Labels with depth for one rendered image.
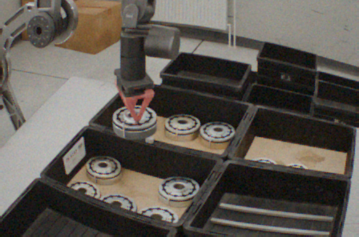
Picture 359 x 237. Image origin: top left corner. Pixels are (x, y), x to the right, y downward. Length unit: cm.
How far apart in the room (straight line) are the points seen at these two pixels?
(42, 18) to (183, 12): 292
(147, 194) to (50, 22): 65
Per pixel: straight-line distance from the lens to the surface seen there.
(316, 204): 124
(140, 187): 127
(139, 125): 112
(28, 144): 172
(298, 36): 426
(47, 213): 119
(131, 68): 106
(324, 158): 143
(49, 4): 156
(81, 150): 132
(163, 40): 102
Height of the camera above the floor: 162
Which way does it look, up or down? 29 degrees down
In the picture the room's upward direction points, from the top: 1 degrees clockwise
